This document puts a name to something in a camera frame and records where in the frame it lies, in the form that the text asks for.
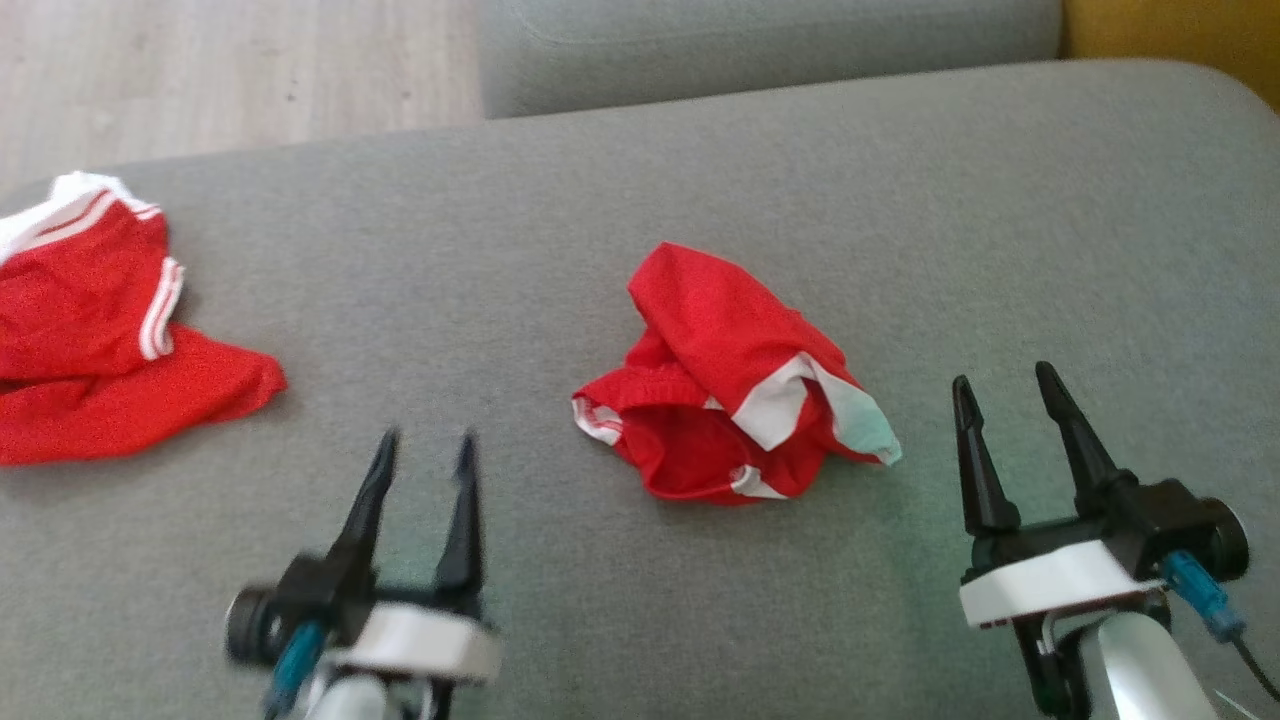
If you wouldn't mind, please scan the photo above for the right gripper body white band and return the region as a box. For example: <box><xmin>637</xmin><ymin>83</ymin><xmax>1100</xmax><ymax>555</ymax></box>
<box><xmin>957</xmin><ymin>514</ymin><xmax>1167</xmax><ymax>630</ymax></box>

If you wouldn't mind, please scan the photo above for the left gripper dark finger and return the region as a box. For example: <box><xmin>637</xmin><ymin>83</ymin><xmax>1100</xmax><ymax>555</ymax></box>
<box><xmin>435</xmin><ymin>431</ymin><xmax>486</xmax><ymax>614</ymax></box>
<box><xmin>332</xmin><ymin>430</ymin><xmax>402</xmax><ymax>583</ymax></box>

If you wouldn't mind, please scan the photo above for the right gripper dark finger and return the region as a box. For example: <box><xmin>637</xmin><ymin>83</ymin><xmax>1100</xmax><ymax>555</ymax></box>
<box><xmin>1035</xmin><ymin>361</ymin><xmax>1137</xmax><ymax>517</ymax></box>
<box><xmin>951</xmin><ymin>375</ymin><xmax>1022</xmax><ymax>538</ymax></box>

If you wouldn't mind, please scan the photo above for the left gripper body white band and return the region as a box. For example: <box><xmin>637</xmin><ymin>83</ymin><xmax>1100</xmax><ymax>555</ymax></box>
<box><xmin>325</xmin><ymin>585</ymin><xmax>503</xmax><ymax>686</ymax></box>

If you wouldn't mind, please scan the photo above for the red shorts white trim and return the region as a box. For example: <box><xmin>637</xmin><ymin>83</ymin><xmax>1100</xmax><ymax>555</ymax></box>
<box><xmin>572</xmin><ymin>242</ymin><xmax>903</xmax><ymax>503</ymax></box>

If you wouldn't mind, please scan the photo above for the red jersey number 23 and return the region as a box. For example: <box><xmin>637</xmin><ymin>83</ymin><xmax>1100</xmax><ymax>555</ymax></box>
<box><xmin>0</xmin><ymin>172</ymin><xmax>288</xmax><ymax>466</ymax></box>

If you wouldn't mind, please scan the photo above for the large grey sofa seat cushion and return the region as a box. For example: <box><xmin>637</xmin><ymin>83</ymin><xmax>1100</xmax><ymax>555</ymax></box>
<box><xmin>0</xmin><ymin>58</ymin><xmax>1280</xmax><ymax>720</ymax></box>

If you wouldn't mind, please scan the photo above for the yellow cushion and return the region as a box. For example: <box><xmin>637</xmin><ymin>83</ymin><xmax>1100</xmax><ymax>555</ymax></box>
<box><xmin>1062</xmin><ymin>0</ymin><xmax>1280</xmax><ymax>111</ymax></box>

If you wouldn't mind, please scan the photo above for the small grey sofa cushion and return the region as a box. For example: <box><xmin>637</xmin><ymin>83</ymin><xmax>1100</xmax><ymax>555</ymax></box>
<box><xmin>478</xmin><ymin>0</ymin><xmax>1063</xmax><ymax>119</ymax></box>

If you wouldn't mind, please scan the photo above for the left blue plug black cable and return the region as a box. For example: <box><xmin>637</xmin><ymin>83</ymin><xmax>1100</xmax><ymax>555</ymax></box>
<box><xmin>262</xmin><ymin>620</ymin><xmax>331</xmax><ymax>720</ymax></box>

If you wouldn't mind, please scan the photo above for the blue plug black cable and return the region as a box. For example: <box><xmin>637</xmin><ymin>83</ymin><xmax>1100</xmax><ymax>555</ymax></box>
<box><xmin>262</xmin><ymin>620</ymin><xmax>331</xmax><ymax>720</ymax></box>
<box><xmin>1160</xmin><ymin>550</ymin><xmax>1280</xmax><ymax>701</ymax></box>

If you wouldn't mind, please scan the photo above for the right blue plug black cable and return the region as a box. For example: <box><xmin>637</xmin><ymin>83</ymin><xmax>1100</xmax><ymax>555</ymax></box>
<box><xmin>1160</xmin><ymin>550</ymin><xmax>1280</xmax><ymax>701</ymax></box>

